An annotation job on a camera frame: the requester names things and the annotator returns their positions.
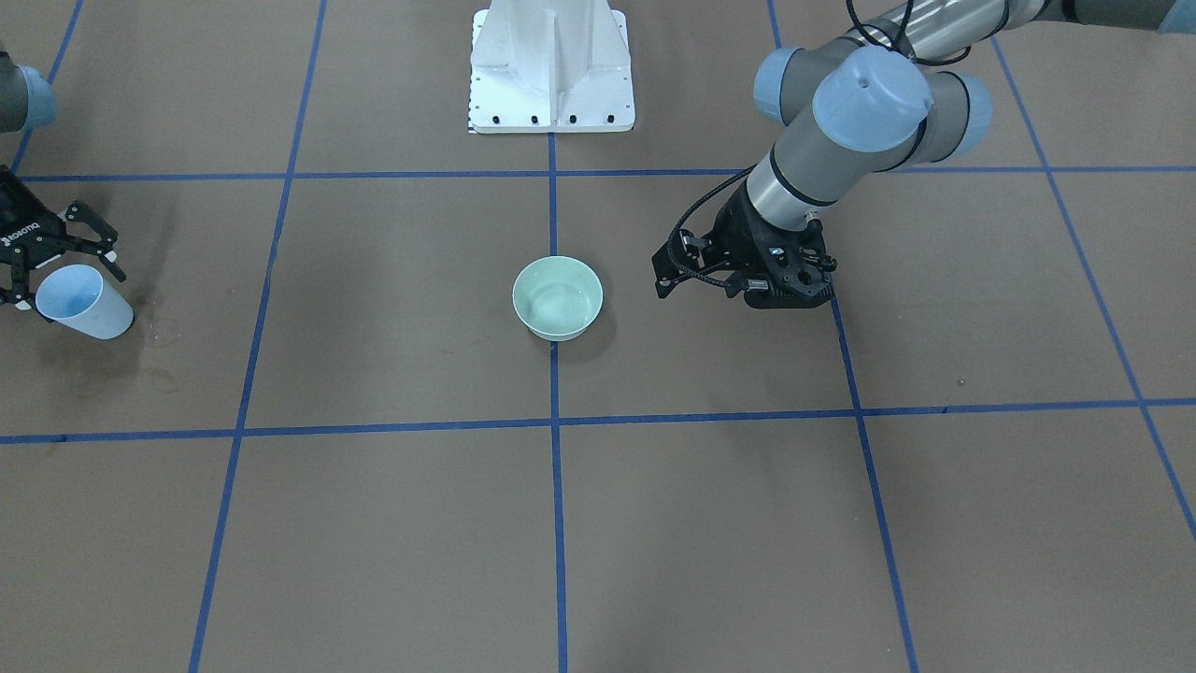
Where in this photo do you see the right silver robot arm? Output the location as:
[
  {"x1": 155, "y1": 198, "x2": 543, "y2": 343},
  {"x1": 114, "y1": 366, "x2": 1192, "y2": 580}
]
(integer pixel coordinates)
[{"x1": 1, "y1": 50, "x2": 127, "y2": 310}]

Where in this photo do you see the white pedestal base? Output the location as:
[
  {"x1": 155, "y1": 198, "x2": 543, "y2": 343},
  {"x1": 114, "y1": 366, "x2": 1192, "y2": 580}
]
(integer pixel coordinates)
[{"x1": 466, "y1": 1, "x2": 636, "y2": 134}]

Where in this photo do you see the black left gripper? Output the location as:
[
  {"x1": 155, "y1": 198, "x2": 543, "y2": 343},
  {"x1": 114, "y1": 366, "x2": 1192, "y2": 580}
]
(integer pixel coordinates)
[{"x1": 712, "y1": 186, "x2": 837, "y2": 308}]

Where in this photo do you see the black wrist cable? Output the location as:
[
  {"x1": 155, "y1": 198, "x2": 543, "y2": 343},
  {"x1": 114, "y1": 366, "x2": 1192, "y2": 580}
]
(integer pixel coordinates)
[{"x1": 669, "y1": 166, "x2": 753, "y2": 281}]

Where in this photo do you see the light green bowl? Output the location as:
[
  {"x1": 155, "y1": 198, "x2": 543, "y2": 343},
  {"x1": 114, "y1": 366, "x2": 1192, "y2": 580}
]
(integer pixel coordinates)
[{"x1": 511, "y1": 255, "x2": 605, "y2": 342}]

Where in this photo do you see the light blue plastic cup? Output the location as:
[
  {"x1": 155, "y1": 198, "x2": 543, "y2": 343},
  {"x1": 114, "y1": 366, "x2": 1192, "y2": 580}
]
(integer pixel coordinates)
[{"x1": 35, "y1": 265, "x2": 135, "y2": 339}]

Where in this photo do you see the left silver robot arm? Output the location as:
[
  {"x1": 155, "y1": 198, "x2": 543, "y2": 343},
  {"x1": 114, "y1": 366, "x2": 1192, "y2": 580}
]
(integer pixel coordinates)
[{"x1": 679, "y1": 1, "x2": 1192, "y2": 308}]

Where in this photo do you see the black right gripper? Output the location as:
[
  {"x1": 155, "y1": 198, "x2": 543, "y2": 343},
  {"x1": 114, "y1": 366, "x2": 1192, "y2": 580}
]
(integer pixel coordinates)
[{"x1": 1, "y1": 166, "x2": 127, "y2": 304}]

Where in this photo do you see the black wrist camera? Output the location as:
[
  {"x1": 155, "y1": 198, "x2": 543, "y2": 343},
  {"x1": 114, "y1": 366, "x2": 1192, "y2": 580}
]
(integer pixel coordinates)
[{"x1": 652, "y1": 230, "x2": 726, "y2": 299}]

